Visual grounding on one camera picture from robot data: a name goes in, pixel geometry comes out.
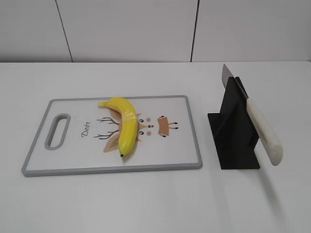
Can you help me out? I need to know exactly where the white-handled kitchen knife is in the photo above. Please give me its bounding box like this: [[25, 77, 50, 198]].
[[222, 64, 283, 166]]

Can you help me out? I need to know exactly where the white grey-rimmed cutting board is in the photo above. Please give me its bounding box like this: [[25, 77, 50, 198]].
[[21, 95, 203, 177]]

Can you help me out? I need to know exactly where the yellow plastic banana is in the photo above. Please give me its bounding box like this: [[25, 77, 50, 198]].
[[97, 97, 138, 157]]

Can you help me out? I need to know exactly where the black knife stand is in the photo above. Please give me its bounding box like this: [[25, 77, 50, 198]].
[[207, 77, 260, 169]]

